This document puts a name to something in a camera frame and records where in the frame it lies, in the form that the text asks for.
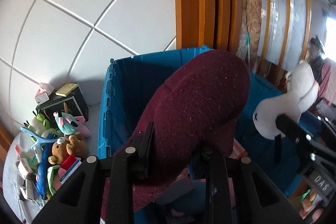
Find white rabbit plush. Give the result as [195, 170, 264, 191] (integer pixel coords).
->
[253, 60, 319, 140]

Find dark red knit hat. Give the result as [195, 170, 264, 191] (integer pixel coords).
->
[105, 48, 250, 211]

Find person's right hand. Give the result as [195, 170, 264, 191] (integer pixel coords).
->
[299, 189, 324, 222]

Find white blue mask box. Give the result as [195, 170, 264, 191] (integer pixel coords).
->
[60, 159, 81, 184]

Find brown bear plush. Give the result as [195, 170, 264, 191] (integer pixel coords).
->
[48, 132, 89, 165]

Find green cloth plush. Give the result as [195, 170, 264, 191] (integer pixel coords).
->
[47, 165, 62, 196]

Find dark blue fuzzy item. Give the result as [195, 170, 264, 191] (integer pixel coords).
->
[34, 144, 52, 200]

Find teal pink plush toy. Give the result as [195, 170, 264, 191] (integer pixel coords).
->
[54, 111, 91, 138]

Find light blue plastic hanger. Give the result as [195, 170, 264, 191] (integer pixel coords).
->
[21, 127, 57, 150]

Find pink white sanitary pad pack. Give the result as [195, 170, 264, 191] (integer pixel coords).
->
[17, 158, 33, 180]

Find black box on bed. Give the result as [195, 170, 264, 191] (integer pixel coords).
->
[36, 87, 89, 128]

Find green frog plush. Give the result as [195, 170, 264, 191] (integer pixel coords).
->
[23, 112, 58, 138]

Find small pink tissue packet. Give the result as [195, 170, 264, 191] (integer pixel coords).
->
[14, 144, 25, 158]

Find yellow sticky note pad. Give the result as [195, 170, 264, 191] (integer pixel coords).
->
[55, 83, 79, 97]

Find small tissue box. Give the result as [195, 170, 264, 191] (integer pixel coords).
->
[35, 83, 55, 105]

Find blue plastic storage bin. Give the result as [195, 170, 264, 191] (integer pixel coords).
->
[97, 47, 324, 224]

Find rolled patterned rug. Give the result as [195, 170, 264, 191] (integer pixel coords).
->
[236, 0, 262, 64]

